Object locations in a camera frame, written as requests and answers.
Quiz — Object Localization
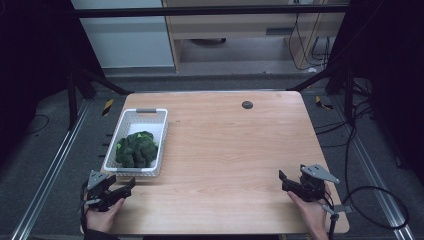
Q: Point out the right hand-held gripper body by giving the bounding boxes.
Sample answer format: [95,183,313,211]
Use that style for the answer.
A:
[297,163,341,203]

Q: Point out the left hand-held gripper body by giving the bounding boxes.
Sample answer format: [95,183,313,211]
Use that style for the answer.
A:
[84,170,116,213]

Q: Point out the dark green cloth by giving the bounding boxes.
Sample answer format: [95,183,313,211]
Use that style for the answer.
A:
[114,130,160,169]

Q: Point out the white plastic basket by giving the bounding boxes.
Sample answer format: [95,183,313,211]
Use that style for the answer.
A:
[102,107,169,178]

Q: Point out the person's left hand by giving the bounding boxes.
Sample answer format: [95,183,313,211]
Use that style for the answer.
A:
[83,198,126,233]

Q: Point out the person's right hand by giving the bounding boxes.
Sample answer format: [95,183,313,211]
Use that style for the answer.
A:
[287,186,332,235]

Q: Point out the yellow black hazard tape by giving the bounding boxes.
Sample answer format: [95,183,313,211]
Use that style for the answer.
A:
[314,95,335,111]
[101,98,115,117]

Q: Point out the black curtain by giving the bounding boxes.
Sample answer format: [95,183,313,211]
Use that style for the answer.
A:
[0,0,105,166]
[328,0,424,186]

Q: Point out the white cabinet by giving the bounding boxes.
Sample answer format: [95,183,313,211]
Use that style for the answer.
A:
[70,0,175,70]

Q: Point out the dark object under desk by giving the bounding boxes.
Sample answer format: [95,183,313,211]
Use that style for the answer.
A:
[189,37,228,47]

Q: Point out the grey metal bracket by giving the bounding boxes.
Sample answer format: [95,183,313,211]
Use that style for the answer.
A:
[321,204,353,216]

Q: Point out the looped black floor cable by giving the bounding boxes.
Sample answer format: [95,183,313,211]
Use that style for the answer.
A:
[342,113,410,232]

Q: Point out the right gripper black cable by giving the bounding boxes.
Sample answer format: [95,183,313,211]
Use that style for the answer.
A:
[320,195,338,240]

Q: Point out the aluminium floor rail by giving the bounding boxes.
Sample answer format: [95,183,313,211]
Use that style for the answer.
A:
[9,99,92,240]
[329,95,417,240]

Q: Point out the thin black floor cable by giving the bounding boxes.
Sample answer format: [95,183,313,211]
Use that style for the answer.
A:
[25,113,51,136]

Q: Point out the black upright frame post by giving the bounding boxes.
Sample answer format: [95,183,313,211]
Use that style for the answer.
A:
[67,71,80,132]

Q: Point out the black diagonal frame strut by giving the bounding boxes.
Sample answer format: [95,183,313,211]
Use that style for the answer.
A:
[71,67,133,97]
[287,65,338,93]

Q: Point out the hanging black desk cables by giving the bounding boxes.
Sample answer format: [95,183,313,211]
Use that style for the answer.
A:
[287,12,332,72]

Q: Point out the black horizontal frame bar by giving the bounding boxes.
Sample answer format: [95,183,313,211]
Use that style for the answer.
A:
[73,4,350,19]

